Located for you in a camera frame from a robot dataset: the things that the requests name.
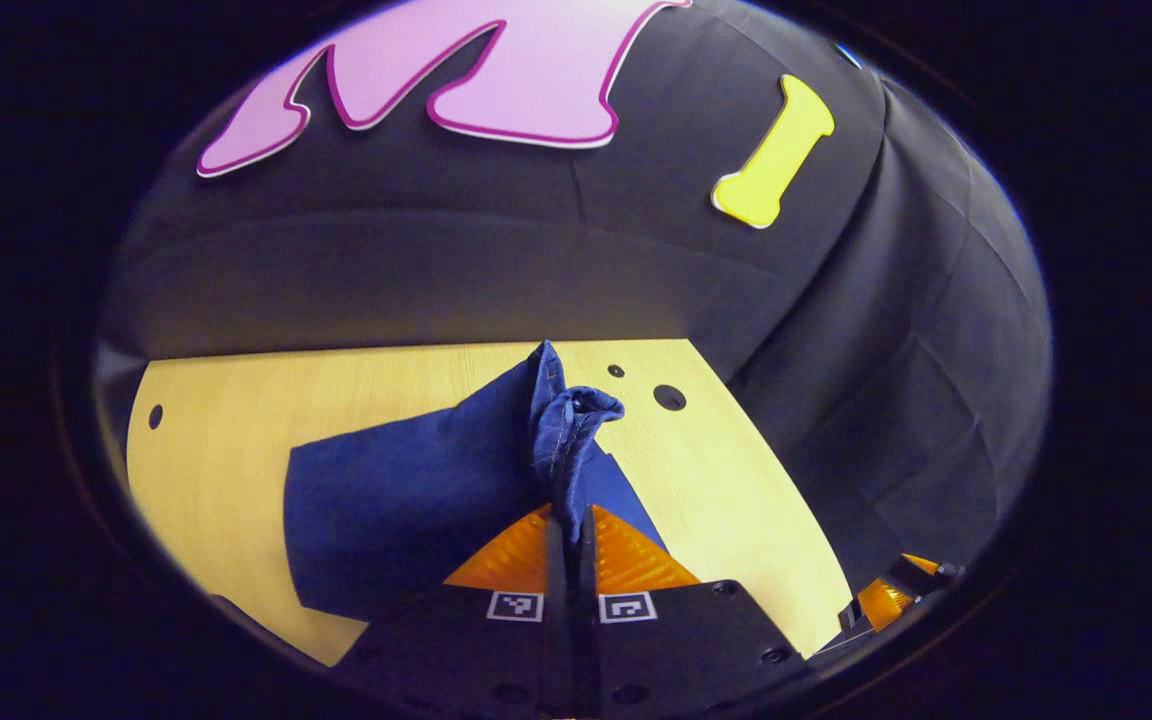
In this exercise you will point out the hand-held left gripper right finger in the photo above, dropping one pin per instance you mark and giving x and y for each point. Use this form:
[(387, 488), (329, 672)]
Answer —
[(586, 640)]

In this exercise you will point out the black backdrop cloth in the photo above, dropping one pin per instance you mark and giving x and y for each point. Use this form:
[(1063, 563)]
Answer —
[(536, 270)]

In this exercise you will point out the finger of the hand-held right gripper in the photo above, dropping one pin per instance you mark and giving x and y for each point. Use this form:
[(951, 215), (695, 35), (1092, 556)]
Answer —
[(881, 603), (926, 570)]

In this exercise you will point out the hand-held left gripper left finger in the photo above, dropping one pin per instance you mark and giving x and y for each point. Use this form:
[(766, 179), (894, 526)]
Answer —
[(556, 640)]

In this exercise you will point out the blue denim jeans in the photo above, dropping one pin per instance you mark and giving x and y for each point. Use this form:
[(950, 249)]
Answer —
[(396, 500)]

